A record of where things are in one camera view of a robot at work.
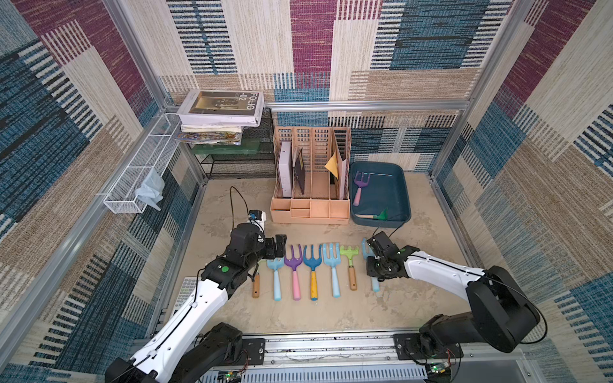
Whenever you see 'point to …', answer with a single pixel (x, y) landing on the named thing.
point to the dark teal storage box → (379, 195)
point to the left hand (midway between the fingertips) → (272, 235)
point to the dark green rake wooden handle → (384, 215)
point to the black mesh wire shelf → (245, 166)
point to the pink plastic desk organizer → (322, 205)
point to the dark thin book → (299, 170)
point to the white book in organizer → (285, 168)
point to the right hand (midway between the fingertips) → (370, 266)
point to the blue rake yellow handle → (313, 263)
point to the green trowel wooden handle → (350, 252)
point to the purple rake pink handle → (294, 263)
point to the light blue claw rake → (275, 265)
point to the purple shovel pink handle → (358, 181)
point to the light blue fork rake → (334, 262)
